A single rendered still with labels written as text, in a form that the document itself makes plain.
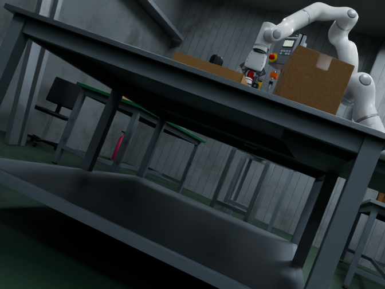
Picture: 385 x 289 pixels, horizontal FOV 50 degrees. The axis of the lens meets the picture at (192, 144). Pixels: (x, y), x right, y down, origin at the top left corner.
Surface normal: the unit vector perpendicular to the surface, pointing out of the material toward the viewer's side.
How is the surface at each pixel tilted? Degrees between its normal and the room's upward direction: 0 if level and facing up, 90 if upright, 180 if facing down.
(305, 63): 90
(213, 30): 90
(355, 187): 90
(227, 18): 90
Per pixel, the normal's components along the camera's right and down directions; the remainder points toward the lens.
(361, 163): -0.22, -0.12
